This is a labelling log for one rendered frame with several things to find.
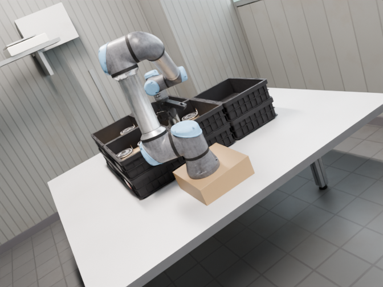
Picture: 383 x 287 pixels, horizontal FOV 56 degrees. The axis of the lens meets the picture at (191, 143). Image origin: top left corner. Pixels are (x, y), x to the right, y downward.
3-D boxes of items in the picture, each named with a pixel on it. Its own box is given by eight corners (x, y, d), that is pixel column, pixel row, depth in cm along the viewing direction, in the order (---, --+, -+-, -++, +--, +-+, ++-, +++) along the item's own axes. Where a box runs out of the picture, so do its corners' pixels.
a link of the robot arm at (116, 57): (180, 160, 148) (125, 32, 135) (148, 172, 151) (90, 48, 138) (183, 151, 160) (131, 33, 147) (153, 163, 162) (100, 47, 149)
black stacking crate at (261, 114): (280, 116, 200) (273, 97, 196) (238, 142, 192) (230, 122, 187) (241, 109, 236) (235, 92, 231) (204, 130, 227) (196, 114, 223)
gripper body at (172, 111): (165, 117, 203) (156, 98, 199) (178, 113, 200) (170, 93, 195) (160, 123, 197) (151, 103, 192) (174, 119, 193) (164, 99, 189)
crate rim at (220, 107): (224, 107, 184) (223, 103, 183) (176, 135, 175) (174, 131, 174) (191, 101, 220) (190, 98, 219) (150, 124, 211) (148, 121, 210)
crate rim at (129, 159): (176, 135, 175) (174, 131, 174) (122, 167, 167) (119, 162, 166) (150, 124, 211) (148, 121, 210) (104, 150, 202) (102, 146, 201)
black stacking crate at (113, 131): (156, 138, 214) (148, 122, 210) (112, 163, 206) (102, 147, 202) (137, 128, 249) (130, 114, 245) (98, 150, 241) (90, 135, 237)
